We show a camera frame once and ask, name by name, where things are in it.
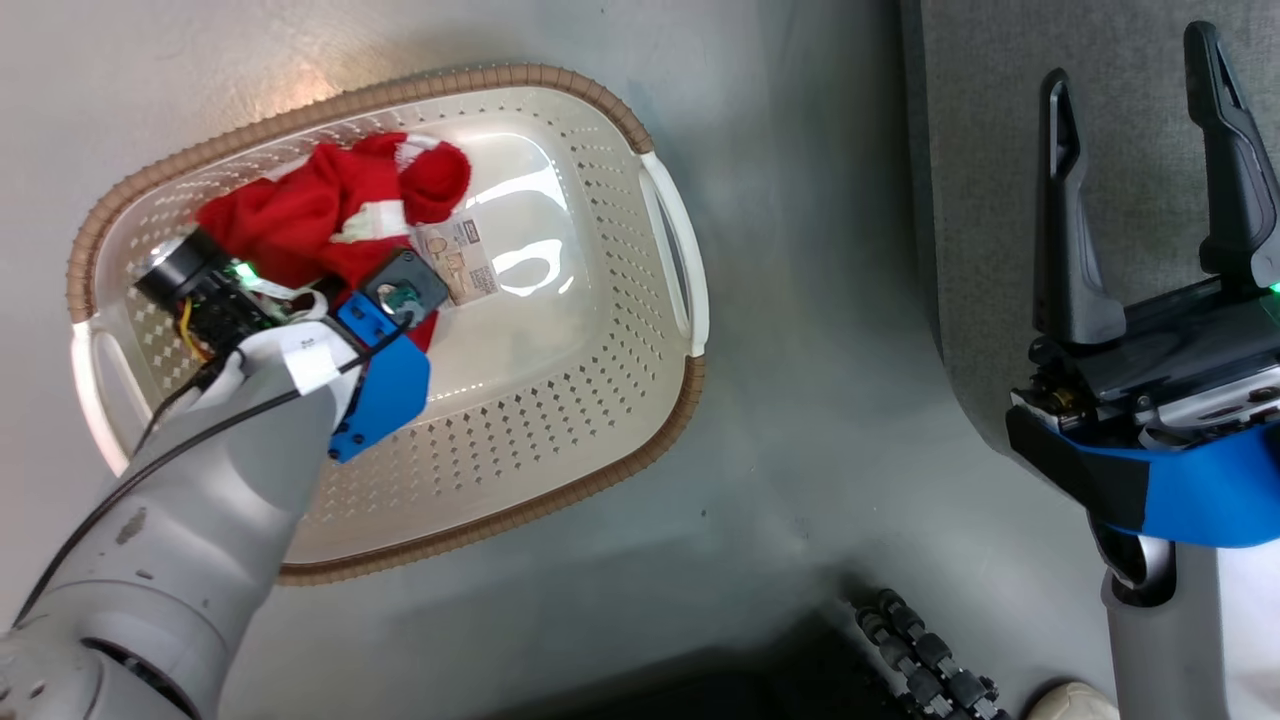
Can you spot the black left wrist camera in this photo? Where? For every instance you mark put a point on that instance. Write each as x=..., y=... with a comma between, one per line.
x=405, y=285

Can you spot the paper label sticker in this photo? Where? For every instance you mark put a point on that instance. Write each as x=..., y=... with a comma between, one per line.
x=462, y=262

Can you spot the cream rounded object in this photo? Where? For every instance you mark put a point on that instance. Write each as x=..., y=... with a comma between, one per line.
x=1070, y=702

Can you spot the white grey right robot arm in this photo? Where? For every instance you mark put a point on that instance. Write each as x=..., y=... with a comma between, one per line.
x=1170, y=640

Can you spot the red basketball jersey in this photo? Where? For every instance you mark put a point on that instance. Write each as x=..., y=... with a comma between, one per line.
x=300, y=215

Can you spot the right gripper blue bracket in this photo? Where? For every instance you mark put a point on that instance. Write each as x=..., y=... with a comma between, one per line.
x=1190, y=440

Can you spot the cream perforated laundry basket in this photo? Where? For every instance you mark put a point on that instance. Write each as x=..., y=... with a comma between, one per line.
x=560, y=400

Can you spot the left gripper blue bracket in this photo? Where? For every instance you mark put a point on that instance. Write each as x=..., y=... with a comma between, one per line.
x=385, y=390

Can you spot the grey fabric sofa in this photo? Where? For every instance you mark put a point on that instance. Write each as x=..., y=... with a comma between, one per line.
x=990, y=150

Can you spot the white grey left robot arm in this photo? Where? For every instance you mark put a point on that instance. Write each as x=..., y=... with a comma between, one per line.
x=190, y=520

